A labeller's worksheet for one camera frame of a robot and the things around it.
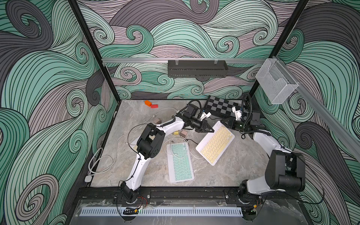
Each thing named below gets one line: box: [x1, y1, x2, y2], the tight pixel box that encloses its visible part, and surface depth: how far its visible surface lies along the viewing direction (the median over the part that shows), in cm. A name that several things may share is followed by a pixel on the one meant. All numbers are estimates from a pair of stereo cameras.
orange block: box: [144, 99, 152, 107], surface depth 120 cm
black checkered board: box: [203, 95, 248, 118], surface depth 114 cm
